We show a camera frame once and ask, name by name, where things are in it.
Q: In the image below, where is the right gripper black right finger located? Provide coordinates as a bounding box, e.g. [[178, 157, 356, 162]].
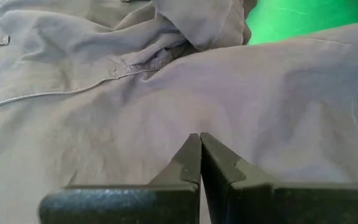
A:
[[200, 132, 358, 224]]

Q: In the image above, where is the dark grey garment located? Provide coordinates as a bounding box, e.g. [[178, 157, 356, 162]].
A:
[[0, 0, 358, 224]]

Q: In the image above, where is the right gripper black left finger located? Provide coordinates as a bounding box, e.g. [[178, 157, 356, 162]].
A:
[[39, 133, 202, 224]]

